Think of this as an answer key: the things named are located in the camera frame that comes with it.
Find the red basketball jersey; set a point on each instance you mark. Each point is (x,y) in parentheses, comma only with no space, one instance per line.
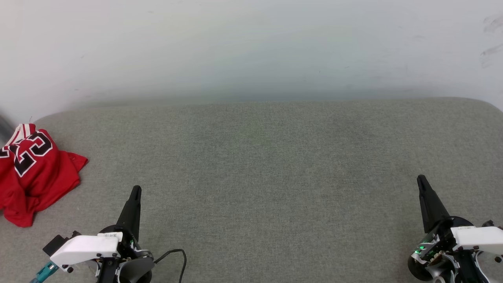
(39,181)

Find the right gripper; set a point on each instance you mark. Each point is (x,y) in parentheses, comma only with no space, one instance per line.
(471,237)

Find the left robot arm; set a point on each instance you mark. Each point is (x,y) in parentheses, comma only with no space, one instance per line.
(137,271)

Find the grey fabric sofa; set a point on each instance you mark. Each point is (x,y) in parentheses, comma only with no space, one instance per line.
(251,165)

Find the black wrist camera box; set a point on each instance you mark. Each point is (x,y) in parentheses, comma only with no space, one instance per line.
(57,243)
(489,224)

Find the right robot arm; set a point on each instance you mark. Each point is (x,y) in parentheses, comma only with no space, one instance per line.
(426,271)

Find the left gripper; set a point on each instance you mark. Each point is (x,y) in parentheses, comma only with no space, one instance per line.
(86,247)

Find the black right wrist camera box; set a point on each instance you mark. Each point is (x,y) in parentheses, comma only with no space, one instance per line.
(489,224)

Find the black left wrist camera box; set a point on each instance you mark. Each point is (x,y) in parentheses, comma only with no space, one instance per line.
(57,243)

